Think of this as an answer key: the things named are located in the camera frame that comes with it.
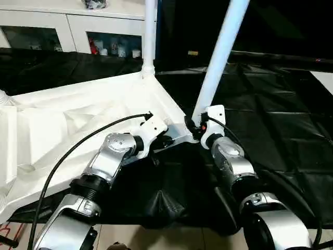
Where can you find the white plastic table leg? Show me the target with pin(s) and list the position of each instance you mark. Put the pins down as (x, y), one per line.
(4, 98)
(149, 34)
(221, 52)

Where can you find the white plastic table top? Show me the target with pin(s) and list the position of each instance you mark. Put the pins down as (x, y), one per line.
(62, 114)

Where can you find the small tan label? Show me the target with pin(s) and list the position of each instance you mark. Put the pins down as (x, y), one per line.
(193, 52)

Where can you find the black plastic mat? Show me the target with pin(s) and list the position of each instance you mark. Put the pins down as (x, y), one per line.
(276, 120)

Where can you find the long black bar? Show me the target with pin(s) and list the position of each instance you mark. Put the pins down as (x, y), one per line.
(281, 57)

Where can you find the red bottle in cabinet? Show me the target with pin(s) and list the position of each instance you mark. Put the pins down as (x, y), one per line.
(94, 47)

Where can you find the grey object on cabinet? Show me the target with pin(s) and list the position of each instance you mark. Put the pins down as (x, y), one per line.
(96, 3)

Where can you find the white cabinet with glass doors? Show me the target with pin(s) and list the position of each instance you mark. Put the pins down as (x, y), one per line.
(62, 23)

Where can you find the black stand foot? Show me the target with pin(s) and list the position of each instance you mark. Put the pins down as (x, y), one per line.
(6, 240)

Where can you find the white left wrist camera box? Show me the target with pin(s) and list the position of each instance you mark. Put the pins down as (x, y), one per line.
(153, 129)

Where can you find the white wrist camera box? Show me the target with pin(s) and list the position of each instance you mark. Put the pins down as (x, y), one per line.
(214, 114)
(153, 129)

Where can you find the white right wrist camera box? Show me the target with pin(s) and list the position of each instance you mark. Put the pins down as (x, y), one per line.
(214, 114)

